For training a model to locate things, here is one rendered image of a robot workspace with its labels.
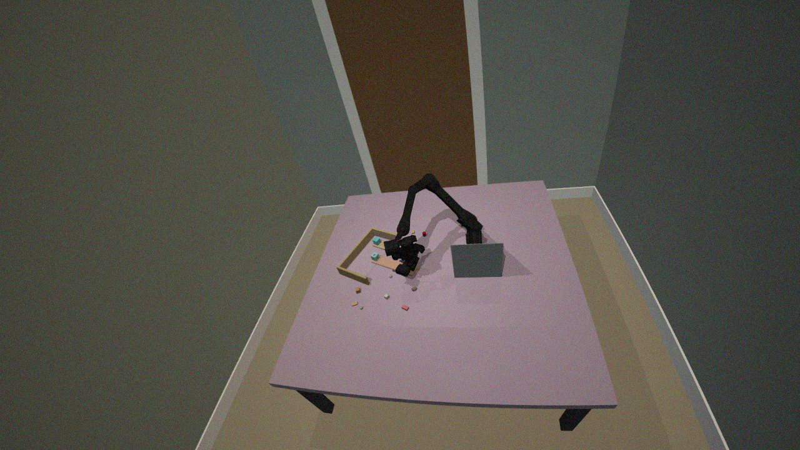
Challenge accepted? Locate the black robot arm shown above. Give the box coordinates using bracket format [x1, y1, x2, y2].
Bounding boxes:
[383, 174, 483, 261]

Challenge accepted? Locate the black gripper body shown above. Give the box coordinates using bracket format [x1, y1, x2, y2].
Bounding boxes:
[395, 243, 425, 277]

